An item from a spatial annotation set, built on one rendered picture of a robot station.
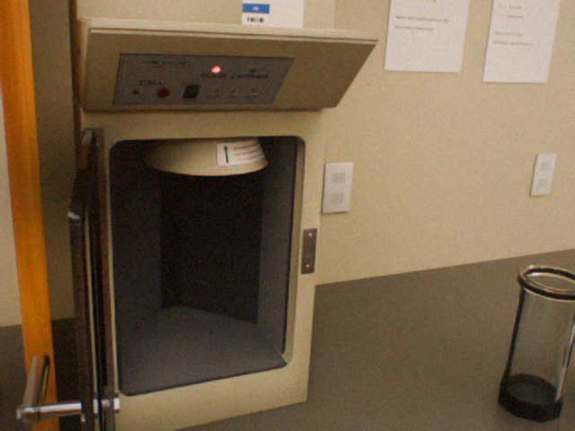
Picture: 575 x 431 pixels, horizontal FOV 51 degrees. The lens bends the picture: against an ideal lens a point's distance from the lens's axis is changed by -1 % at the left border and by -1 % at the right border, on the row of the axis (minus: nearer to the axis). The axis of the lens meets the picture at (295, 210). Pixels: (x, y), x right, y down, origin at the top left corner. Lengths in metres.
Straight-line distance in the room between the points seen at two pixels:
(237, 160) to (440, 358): 0.57
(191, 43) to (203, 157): 0.21
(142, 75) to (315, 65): 0.20
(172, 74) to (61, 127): 0.53
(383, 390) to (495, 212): 0.77
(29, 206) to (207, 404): 0.42
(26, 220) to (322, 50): 0.37
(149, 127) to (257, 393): 0.44
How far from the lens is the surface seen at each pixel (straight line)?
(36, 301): 0.71
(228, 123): 0.78
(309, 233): 0.87
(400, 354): 1.17
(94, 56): 0.65
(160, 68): 0.67
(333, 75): 0.75
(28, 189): 0.67
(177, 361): 0.96
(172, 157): 0.82
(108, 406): 0.56
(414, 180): 1.49
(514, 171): 1.69
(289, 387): 0.98
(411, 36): 1.41
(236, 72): 0.70
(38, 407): 0.56
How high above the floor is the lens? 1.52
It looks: 18 degrees down
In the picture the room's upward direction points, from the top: 3 degrees clockwise
